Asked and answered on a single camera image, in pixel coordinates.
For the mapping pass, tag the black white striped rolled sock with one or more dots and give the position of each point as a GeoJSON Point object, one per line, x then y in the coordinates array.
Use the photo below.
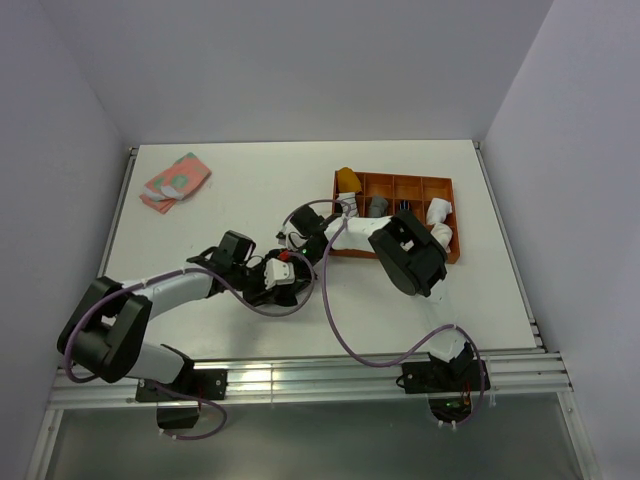
{"type": "Point", "coordinates": [347, 205]}

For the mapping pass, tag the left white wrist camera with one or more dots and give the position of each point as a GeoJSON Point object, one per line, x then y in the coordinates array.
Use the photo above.
{"type": "Point", "coordinates": [277, 273]}

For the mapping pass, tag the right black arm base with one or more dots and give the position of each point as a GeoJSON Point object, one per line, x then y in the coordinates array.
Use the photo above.
{"type": "Point", "coordinates": [458, 385]}

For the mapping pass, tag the orange divided tray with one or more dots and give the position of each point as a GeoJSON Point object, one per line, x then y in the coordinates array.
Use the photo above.
{"type": "Point", "coordinates": [418, 190]}

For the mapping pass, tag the aluminium front rail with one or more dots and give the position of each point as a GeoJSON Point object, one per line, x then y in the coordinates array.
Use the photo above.
{"type": "Point", "coordinates": [320, 380]}

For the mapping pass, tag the mustard yellow striped sock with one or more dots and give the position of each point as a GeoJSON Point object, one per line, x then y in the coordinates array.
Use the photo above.
{"type": "Point", "coordinates": [347, 181]}

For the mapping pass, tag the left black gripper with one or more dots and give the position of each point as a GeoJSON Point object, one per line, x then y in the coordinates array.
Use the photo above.
{"type": "Point", "coordinates": [261, 295]}

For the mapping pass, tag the lower white rolled sock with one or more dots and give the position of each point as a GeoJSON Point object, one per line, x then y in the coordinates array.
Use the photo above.
{"type": "Point", "coordinates": [443, 234]}

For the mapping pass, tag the light grey rolled sock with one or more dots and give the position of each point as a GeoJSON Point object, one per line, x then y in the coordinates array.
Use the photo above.
{"type": "Point", "coordinates": [378, 207]}

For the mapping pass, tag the upper white rolled sock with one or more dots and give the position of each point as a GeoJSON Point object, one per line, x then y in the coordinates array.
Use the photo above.
{"type": "Point", "coordinates": [438, 211]}

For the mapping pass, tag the pink green patterned socks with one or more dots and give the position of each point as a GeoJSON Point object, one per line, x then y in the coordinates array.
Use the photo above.
{"type": "Point", "coordinates": [175, 184]}

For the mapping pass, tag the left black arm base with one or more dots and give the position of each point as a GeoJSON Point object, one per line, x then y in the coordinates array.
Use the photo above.
{"type": "Point", "coordinates": [182, 404]}

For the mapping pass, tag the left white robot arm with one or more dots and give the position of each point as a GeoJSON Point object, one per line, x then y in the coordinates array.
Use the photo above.
{"type": "Point", "coordinates": [105, 336]}

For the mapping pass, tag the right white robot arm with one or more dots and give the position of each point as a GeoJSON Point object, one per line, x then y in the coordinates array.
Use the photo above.
{"type": "Point", "coordinates": [411, 256]}

